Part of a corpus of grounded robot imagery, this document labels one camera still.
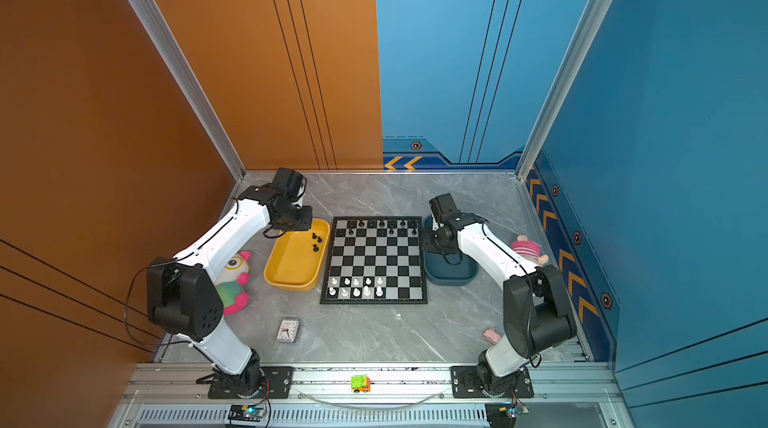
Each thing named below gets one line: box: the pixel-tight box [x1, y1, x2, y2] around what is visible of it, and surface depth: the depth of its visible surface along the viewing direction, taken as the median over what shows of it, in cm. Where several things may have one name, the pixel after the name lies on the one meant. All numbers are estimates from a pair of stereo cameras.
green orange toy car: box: [351, 374, 371, 393], surface depth 74 cm
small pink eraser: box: [484, 328, 501, 344], surface depth 80 cm
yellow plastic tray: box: [264, 218, 331, 292], surface depth 95 cm
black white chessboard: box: [320, 216, 428, 305], surface depth 94 cm
